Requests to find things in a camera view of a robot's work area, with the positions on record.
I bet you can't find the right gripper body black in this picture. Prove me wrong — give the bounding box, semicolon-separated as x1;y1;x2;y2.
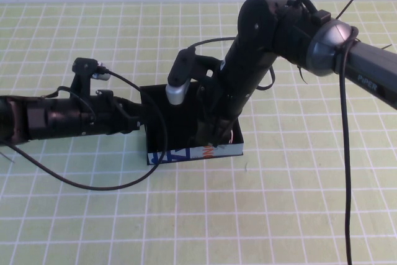
198;37;274;117

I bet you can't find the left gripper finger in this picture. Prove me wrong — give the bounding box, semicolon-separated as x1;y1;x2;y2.
125;120;147;134
119;99;146;120

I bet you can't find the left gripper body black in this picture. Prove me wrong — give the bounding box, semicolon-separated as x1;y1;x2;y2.
71;89;141;138

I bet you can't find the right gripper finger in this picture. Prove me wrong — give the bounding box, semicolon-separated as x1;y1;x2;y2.
214;114;233;147
194;117;216;148

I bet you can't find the black glasses case printed side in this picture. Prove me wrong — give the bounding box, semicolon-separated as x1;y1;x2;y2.
139;80;245;166

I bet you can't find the short black zip tie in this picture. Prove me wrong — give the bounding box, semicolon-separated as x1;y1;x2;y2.
297;65;308;85

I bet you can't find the green checked tablecloth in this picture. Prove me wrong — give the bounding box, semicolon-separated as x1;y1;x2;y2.
0;1;397;265

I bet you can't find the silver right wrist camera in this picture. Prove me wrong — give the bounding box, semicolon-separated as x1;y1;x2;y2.
165;78;190;106

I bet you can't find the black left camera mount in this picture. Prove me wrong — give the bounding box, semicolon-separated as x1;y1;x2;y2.
71;57;102;100

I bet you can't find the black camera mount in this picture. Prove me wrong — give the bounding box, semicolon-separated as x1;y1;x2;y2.
167;47;224;88
71;57;102;100

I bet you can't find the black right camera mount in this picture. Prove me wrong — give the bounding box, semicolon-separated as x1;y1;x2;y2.
167;47;224;88

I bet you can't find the black left camera cable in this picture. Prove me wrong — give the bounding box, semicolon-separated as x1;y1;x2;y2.
0;71;170;192

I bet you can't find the black camera cable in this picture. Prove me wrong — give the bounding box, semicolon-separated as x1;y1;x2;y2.
0;71;170;192
187;0;360;265

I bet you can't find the black right camera cable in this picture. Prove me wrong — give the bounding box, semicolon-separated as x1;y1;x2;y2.
187;0;360;265

